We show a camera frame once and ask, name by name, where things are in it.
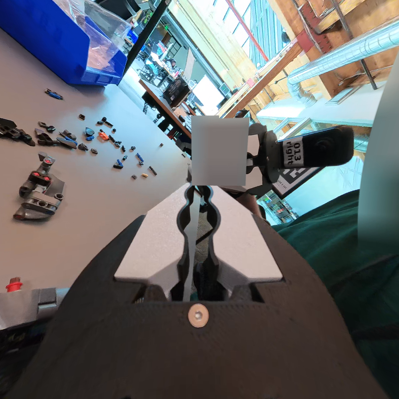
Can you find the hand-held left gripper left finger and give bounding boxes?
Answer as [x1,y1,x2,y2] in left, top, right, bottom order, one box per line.
[114,183,195,301]

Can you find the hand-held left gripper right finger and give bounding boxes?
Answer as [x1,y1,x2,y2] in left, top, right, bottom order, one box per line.
[203,185,283,300]

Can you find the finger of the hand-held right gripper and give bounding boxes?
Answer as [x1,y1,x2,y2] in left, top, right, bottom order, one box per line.
[248,135,265,156]
[218,165,266,192]

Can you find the grey lego side panel assembly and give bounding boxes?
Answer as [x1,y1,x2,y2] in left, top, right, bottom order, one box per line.
[13,152,65,221]

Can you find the grey lego car model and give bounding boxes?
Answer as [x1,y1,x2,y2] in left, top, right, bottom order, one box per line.
[0,276,70,331]

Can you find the scattered small lego pieces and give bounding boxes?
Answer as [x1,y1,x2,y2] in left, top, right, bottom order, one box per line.
[35,88,158,180]

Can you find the black studded lego piece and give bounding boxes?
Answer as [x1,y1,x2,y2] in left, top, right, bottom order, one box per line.
[0,118,35,146]

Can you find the person's right hand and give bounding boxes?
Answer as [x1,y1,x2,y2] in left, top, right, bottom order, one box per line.
[241,192,270,226]

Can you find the white board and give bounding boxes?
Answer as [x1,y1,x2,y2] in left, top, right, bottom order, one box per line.
[192,75,225,114]

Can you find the white air vent grille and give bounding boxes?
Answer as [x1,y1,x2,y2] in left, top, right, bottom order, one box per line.
[326,85,359,106]

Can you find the black box on desk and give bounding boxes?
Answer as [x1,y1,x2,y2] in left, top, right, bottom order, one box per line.
[163,76,191,105]

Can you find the background wooden desk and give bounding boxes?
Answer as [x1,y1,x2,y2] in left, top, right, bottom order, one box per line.
[139,78,194,141]

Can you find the red ceiling pipe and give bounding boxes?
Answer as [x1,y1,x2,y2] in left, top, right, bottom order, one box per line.
[226,0,269,61]

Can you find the clear plastic bag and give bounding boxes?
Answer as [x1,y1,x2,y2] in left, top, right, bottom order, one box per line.
[70,0,133,67]

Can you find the blue plastic bin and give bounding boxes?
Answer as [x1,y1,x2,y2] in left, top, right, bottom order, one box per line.
[0,0,128,86]

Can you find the silver ventilation duct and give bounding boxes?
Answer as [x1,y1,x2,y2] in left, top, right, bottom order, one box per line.
[287,19,399,108]

